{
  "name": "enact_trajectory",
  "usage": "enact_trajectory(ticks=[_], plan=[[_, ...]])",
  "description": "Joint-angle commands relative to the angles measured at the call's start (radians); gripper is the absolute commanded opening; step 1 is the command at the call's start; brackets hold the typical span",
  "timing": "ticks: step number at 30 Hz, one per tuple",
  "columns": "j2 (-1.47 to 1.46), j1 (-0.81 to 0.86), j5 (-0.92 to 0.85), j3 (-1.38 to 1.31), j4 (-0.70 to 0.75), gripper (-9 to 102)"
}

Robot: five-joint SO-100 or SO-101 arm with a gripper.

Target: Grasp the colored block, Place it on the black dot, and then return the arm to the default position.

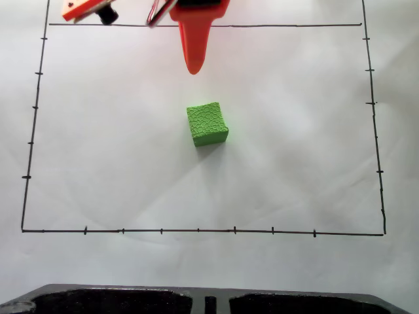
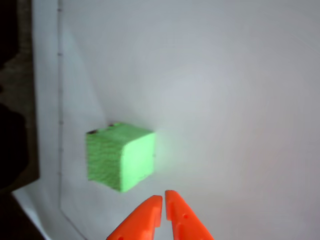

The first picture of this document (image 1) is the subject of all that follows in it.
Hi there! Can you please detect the orange camera mount black lens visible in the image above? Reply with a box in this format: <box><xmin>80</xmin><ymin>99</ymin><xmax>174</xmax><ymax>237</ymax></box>
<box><xmin>60</xmin><ymin>0</ymin><xmax>120</xmax><ymax>26</ymax></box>

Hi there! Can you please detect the red white black servo cable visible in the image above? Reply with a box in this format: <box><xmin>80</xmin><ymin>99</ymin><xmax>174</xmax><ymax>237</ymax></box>
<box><xmin>145</xmin><ymin>0</ymin><xmax>179</xmax><ymax>28</ymax></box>

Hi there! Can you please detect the green textured cube block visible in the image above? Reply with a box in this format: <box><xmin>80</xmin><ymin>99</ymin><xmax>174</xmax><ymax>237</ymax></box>
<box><xmin>186</xmin><ymin>101</ymin><xmax>229</xmax><ymax>148</ymax></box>

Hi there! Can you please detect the white paper sheet with rectangle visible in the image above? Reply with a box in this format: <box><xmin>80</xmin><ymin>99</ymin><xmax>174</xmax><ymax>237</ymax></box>
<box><xmin>0</xmin><ymin>0</ymin><xmax>419</xmax><ymax>297</ymax></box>

